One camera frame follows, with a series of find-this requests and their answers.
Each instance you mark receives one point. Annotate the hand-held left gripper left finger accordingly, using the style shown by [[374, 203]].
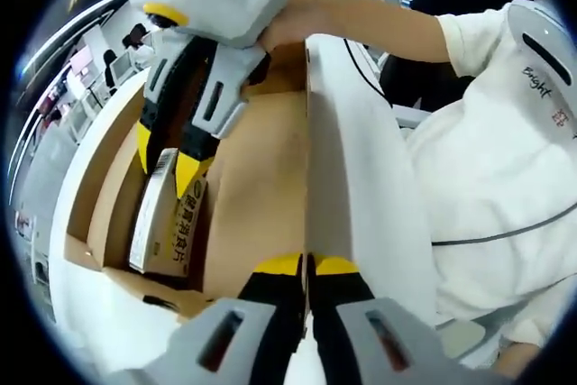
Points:
[[275, 313]]

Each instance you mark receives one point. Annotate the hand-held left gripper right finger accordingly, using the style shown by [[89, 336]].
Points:
[[338, 295]]

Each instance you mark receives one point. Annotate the brown cardboard shoe box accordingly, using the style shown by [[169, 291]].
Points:
[[261, 177]]

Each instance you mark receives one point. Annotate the small white barcode carton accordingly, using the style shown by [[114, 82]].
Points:
[[149, 222]]

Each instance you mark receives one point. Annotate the person's right hand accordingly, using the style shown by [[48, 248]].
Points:
[[279, 35]]

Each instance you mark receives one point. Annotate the person in white shirt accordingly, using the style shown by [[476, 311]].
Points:
[[487, 168]]

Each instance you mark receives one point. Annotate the white chest device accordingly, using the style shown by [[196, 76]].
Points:
[[541, 42]]

